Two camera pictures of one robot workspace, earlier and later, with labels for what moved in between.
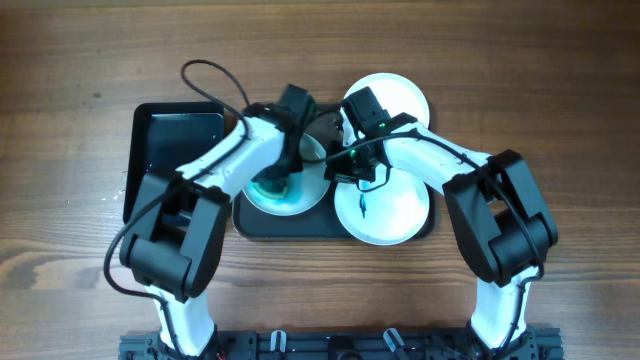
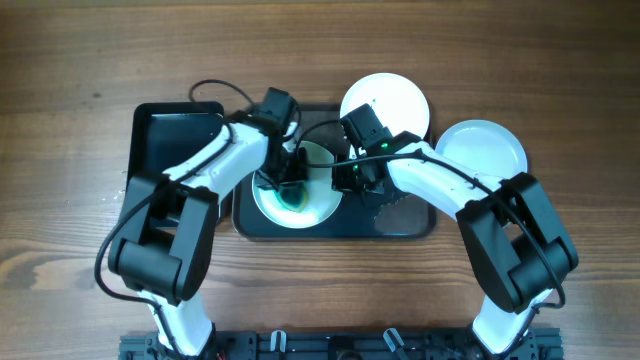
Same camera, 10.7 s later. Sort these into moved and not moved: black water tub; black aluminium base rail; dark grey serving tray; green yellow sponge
Moved: green yellow sponge
Not moved: black water tub; dark grey serving tray; black aluminium base rail
